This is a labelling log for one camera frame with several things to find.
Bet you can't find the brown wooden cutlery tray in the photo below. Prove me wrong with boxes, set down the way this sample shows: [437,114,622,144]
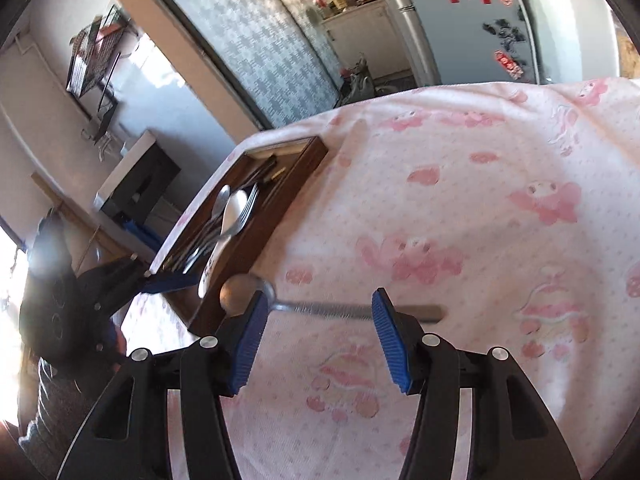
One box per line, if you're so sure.
[160,135,329,338]

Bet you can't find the patterned sliding door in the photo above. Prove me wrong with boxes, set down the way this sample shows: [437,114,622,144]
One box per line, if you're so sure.
[125,0,346,128]

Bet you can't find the pink printed blanket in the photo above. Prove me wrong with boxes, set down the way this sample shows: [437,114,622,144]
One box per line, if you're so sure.
[120,77,640,480]

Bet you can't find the person's left forearm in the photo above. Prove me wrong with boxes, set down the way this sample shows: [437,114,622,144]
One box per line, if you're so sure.
[17,355,122,480]

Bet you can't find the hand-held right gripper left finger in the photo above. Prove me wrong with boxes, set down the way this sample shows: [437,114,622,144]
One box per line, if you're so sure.
[57,290,271,480]

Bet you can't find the dark chopstick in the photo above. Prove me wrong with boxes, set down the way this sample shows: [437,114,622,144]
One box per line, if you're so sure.
[235,162,281,193]
[241,156,278,186]

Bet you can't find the black and white box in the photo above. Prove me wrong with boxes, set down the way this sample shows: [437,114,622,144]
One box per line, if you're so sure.
[95,130,182,217]

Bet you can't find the white kitchen cabinet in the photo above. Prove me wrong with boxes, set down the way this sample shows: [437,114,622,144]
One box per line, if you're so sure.
[320,0,415,82]

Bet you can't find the white ceramic spoon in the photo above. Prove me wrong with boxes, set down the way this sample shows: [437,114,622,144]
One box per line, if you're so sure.
[197,189,250,299]

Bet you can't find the grey plastic bag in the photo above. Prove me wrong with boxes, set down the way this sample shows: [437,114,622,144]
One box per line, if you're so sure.
[341,52,377,106]

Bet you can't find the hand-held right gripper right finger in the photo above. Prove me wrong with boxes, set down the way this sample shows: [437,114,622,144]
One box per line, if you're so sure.
[371,287,583,480]

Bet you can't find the tan straw bundle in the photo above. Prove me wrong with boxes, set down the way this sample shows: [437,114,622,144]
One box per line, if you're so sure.
[618,25,640,81]

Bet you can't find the red oval sticker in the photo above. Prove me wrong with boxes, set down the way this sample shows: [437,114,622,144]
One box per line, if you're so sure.
[494,50,529,79]

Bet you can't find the grey refrigerator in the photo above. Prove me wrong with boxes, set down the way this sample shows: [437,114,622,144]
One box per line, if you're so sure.
[372,0,546,86]

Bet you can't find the black ink landscape sticker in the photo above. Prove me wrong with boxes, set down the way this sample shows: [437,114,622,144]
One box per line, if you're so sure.
[482,17,527,46]

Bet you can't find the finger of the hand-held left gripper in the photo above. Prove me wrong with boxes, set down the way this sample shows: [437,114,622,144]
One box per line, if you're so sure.
[75,254,202,313]

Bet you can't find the black wire rack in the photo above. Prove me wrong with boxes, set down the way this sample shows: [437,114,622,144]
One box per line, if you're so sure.
[65,4,133,132]

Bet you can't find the blue plastic crate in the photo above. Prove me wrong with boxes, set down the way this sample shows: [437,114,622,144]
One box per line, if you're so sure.
[125,217,164,252]

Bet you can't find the slim metal spoon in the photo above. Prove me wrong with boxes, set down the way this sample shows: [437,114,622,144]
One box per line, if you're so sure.
[186,184,232,272]

